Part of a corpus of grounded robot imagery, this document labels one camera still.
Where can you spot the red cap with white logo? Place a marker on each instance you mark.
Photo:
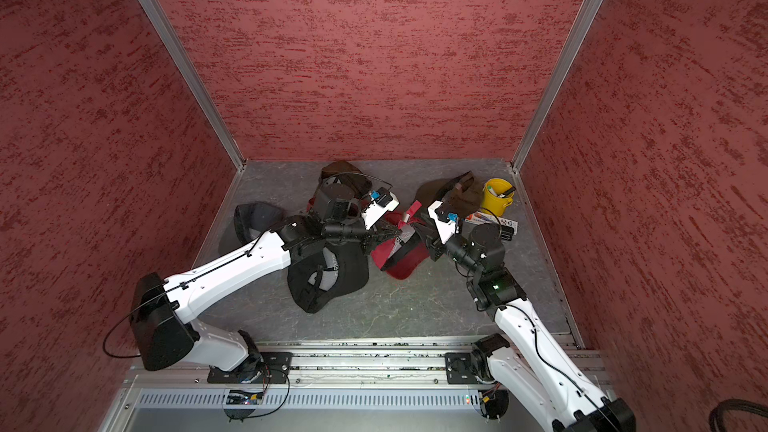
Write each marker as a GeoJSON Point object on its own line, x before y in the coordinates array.
{"type": "Point", "coordinates": [400, 256]}

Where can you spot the left corner aluminium profile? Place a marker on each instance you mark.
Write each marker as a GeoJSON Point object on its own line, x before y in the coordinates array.
{"type": "Point", "coordinates": [170, 39]}

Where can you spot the white staples box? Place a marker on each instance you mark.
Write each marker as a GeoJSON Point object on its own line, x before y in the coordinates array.
{"type": "Point", "coordinates": [478, 218]}

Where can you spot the yellow plastic bucket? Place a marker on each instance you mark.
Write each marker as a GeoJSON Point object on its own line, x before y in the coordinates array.
{"type": "Point", "coordinates": [490, 201]}

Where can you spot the dark brown cap back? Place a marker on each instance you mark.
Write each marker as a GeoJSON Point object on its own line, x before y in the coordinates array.
{"type": "Point", "coordinates": [346, 174]}

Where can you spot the black cap front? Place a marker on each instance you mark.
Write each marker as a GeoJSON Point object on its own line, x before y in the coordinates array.
{"type": "Point", "coordinates": [335, 271]}

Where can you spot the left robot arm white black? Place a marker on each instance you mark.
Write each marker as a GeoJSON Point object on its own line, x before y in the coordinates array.
{"type": "Point", "coordinates": [164, 318]}

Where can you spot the black stapler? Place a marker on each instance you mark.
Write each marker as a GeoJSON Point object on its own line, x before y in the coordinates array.
{"type": "Point", "coordinates": [507, 233]}

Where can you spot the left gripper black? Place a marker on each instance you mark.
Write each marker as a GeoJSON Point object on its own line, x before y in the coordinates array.
{"type": "Point", "coordinates": [375, 235]}

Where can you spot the right corner aluminium profile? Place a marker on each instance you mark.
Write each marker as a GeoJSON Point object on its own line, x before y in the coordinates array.
{"type": "Point", "coordinates": [572, 45]}

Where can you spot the aluminium rail frame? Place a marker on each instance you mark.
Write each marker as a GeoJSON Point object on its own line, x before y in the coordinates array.
{"type": "Point", "coordinates": [380, 375]}

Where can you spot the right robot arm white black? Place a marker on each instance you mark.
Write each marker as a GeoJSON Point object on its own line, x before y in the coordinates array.
{"type": "Point", "coordinates": [525, 359]}

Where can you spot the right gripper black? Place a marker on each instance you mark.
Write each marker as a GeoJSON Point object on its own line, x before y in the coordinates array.
{"type": "Point", "coordinates": [429, 239]}

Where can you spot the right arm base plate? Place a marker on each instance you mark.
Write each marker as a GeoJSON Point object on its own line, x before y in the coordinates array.
{"type": "Point", "coordinates": [468, 369]}

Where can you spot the black marker in bucket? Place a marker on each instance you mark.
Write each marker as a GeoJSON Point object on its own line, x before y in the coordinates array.
{"type": "Point", "coordinates": [509, 193]}

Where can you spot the dark grey cap left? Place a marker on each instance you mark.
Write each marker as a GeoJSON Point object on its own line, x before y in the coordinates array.
{"type": "Point", "coordinates": [248, 221]}

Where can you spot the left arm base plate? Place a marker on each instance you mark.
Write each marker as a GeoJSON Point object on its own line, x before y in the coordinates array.
{"type": "Point", "coordinates": [269, 368]}

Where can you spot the corner aluminium profile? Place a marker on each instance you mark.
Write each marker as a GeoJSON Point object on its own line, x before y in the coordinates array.
{"type": "Point", "coordinates": [572, 45]}
{"type": "Point", "coordinates": [170, 39]}

